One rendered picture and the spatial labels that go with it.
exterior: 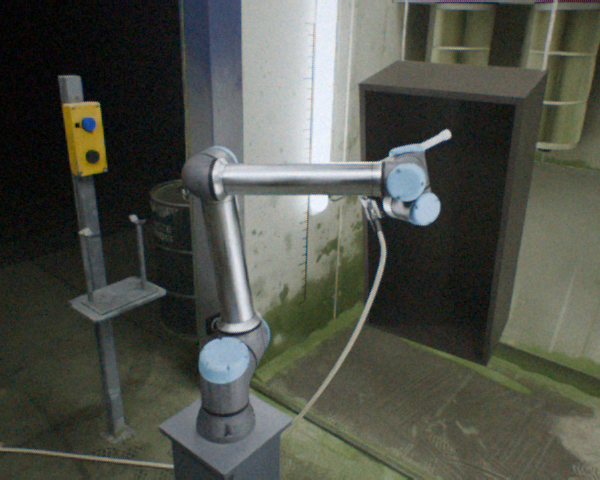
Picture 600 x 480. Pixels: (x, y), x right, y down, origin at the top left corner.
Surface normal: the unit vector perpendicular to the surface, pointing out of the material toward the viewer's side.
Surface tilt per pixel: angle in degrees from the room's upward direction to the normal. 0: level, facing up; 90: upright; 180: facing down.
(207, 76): 90
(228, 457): 0
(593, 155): 90
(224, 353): 5
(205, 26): 90
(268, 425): 0
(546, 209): 57
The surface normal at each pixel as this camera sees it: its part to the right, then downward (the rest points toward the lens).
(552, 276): -0.51, -0.27
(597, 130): -0.63, 0.28
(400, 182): -0.14, 0.36
